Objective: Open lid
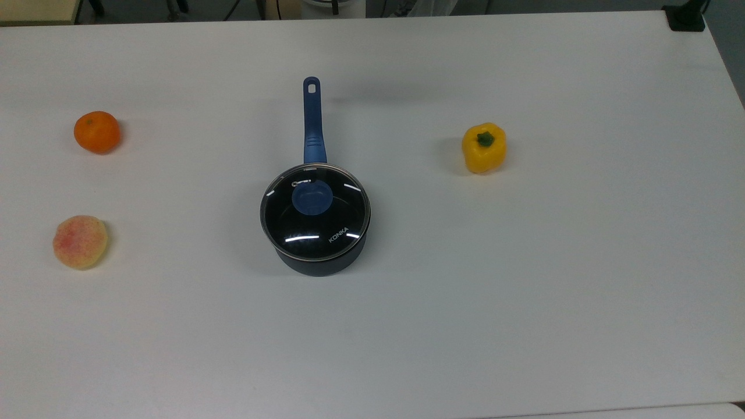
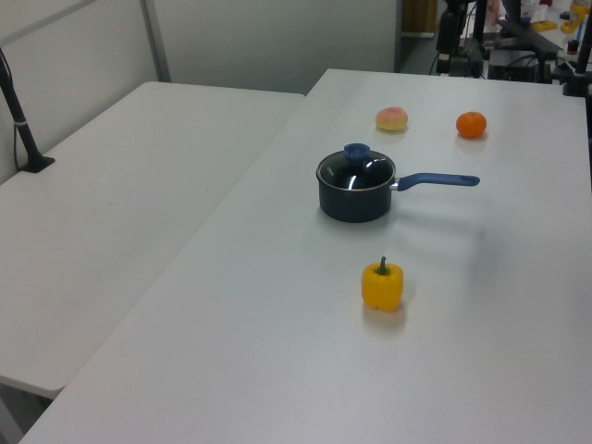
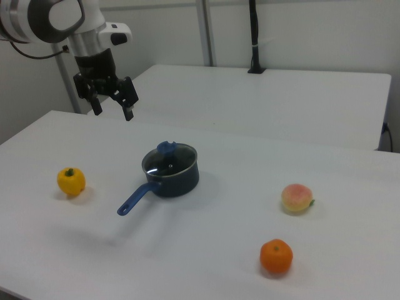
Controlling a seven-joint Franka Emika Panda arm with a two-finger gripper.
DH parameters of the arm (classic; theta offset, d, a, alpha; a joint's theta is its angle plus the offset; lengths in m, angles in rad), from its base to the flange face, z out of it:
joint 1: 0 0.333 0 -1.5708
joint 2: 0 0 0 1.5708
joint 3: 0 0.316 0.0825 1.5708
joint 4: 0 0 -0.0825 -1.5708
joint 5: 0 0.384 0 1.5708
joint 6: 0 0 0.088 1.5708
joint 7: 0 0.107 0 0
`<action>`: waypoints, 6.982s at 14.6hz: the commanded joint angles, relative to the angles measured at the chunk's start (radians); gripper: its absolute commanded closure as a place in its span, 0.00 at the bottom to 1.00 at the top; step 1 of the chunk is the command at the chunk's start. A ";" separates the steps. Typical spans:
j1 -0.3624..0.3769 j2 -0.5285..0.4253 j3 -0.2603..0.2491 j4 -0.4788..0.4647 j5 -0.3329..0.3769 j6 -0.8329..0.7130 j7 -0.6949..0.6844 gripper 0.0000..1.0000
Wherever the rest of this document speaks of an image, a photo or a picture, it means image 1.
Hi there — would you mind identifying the pink yellow peach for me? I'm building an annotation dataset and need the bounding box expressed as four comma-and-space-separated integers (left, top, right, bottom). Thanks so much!
52, 215, 109, 270

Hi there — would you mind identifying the yellow bell pepper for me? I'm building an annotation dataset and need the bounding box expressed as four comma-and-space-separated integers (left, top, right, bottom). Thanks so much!
462, 122, 508, 175

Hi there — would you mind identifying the glass lid with blue knob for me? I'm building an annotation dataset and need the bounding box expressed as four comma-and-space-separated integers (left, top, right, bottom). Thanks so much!
260, 164, 371, 262

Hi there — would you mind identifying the black table clamp mount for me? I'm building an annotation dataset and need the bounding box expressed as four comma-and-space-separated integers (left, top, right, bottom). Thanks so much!
662, 0, 708, 32

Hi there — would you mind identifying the dark blue saucepan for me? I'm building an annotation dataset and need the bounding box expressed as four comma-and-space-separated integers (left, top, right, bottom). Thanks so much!
260, 77, 371, 278

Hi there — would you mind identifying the orange tangerine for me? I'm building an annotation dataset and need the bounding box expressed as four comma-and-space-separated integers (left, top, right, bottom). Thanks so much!
73, 111, 122, 155

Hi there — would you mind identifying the wooden desk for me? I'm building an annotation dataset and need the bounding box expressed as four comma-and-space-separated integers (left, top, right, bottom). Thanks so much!
0, 0, 82, 27

